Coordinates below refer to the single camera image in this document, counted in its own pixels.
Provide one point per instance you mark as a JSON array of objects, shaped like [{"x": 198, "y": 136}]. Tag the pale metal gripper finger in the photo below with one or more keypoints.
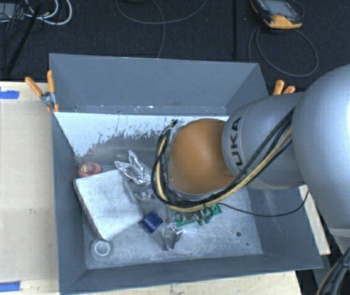
[
  {"x": 166, "y": 238},
  {"x": 177, "y": 236}
]

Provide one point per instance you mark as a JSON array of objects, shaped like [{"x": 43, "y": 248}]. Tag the blue block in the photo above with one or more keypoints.
[{"x": 152, "y": 221}]

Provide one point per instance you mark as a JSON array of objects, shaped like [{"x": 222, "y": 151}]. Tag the clear crinkled plastic thing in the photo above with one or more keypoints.
[{"x": 136, "y": 171}]

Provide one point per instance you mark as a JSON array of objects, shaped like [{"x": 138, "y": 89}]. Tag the clear round lid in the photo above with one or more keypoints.
[{"x": 101, "y": 249}]

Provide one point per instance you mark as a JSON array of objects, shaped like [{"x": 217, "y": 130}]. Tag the white cloth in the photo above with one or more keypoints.
[{"x": 107, "y": 201}]

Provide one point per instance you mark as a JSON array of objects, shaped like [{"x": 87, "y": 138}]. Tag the red toy fruit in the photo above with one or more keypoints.
[{"x": 89, "y": 169}]

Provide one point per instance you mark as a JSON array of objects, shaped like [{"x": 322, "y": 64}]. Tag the grey metal bin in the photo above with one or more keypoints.
[{"x": 150, "y": 84}]

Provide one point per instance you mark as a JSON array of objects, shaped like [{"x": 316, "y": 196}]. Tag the pale wood flat board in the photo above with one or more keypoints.
[{"x": 24, "y": 189}]

